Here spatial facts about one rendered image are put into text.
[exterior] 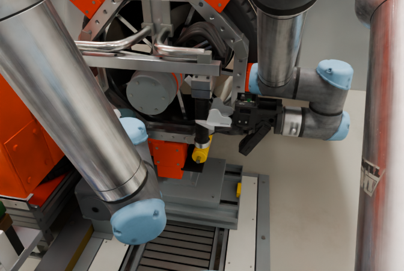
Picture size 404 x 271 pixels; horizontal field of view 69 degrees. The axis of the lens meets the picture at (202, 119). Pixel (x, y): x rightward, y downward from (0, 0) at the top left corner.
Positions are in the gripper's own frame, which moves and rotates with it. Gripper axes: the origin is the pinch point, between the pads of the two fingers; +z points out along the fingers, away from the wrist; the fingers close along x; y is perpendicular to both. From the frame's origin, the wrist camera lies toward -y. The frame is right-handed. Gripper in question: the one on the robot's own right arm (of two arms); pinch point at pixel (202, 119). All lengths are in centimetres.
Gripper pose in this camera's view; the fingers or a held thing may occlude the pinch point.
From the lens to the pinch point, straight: 77.7
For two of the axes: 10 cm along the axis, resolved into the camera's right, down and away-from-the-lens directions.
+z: -9.8, -1.0, 1.5
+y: 0.0, -8.4, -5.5
